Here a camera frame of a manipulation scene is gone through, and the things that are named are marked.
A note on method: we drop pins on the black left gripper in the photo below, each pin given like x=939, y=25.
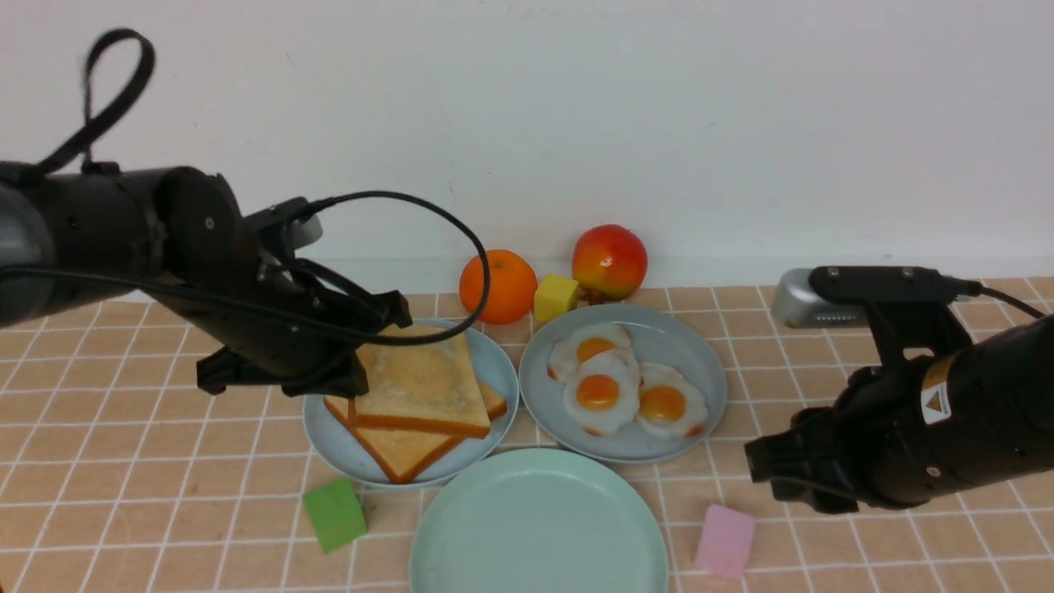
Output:
x=256, y=298

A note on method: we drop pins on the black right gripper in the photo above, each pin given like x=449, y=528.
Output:
x=911, y=429

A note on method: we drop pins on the toast slice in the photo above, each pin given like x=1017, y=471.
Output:
x=403, y=453
x=428, y=388

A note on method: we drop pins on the fried egg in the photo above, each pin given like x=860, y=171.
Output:
x=670, y=407
x=603, y=396
x=585, y=342

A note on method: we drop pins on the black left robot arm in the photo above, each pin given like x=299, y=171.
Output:
x=71, y=240

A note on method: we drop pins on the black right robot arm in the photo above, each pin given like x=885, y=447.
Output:
x=1019, y=374

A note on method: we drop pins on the pink cube block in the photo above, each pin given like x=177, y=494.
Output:
x=725, y=543

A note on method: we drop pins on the light blue plate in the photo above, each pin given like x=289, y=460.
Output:
x=494, y=354

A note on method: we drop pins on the grey plate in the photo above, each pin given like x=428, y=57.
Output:
x=656, y=338

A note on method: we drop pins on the green cube block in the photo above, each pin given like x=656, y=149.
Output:
x=335, y=514

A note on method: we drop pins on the orange fruit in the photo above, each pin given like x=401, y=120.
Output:
x=512, y=287

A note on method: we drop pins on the mint green plate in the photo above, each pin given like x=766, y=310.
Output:
x=538, y=520

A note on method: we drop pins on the fried egg back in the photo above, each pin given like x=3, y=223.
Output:
x=585, y=342

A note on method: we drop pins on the yellow cube block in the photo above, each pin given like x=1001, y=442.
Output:
x=555, y=296

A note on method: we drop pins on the red yellow mango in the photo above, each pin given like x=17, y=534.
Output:
x=609, y=263

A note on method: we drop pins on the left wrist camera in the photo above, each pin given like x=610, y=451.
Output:
x=301, y=232

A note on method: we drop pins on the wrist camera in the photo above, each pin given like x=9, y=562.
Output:
x=301, y=232
x=796, y=305

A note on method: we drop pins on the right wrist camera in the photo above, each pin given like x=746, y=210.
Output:
x=796, y=305

